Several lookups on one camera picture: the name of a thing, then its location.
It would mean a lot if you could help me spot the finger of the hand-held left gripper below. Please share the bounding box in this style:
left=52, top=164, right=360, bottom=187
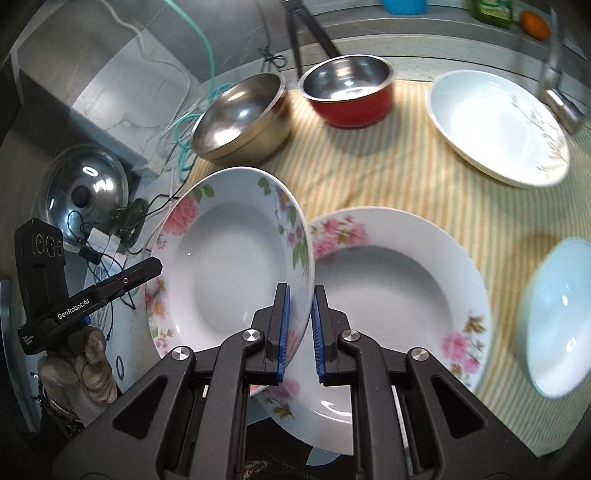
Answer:
left=93, top=257, right=163, bottom=304

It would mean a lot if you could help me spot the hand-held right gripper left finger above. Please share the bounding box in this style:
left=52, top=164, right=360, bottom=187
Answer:
left=54, top=282, right=296, bottom=480

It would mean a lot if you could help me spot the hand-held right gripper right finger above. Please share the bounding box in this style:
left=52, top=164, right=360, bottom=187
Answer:
left=312, top=285, right=541, bottom=480

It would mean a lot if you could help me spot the pink floral white plate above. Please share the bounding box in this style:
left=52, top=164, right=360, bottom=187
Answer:
left=144, top=166, right=317, bottom=398
left=252, top=206, right=492, bottom=455

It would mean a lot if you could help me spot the light blue bowl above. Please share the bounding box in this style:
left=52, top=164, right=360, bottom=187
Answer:
left=515, top=237, right=591, bottom=398

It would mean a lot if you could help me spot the white bowl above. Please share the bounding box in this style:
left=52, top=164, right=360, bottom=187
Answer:
left=427, top=70, right=571, bottom=188

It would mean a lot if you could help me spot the person's left hand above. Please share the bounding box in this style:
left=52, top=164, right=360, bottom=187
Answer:
left=39, top=325, right=118, bottom=425

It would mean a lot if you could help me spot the white power adapter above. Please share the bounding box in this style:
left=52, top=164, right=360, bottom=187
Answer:
left=88, top=227, right=124, bottom=259

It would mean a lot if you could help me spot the dark clamp device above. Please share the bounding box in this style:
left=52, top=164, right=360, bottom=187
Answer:
left=112, top=198, right=149, bottom=246

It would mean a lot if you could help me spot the steel pot lid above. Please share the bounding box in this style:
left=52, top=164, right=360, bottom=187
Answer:
left=39, top=144, right=130, bottom=254

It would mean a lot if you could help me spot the yellow striped cloth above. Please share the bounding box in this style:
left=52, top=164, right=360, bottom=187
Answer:
left=175, top=76, right=591, bottom=457

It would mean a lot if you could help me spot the gold steel bowl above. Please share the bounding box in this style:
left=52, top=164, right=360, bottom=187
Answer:
left=191, top=71, right=294, bottom=163

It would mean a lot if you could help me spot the red steel bowl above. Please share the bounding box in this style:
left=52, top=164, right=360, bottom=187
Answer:
left=298, top=54, right=395, bottom=129

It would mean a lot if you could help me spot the chrome faucet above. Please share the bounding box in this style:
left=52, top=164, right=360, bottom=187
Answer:
left=538, top=28, right=587, bottom=134

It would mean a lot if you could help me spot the blue plastic container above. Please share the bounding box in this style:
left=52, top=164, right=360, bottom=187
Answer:
left=381, top=0, right=428, bottom=14

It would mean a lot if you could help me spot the green dish soap bottle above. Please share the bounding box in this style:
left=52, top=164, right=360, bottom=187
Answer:
left=466, top=0, right=514, bottom=29

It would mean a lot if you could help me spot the orange fruit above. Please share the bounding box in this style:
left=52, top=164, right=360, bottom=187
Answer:
left=520, top=11, right=551, bottom=40

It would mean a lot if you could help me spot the teal cable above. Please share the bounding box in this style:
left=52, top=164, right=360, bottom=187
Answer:
left=164, top=0, right=236, bottom=181

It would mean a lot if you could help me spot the black knotted cable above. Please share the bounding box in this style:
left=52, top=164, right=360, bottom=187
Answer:
left=263, top=0, right=286, bottom=71

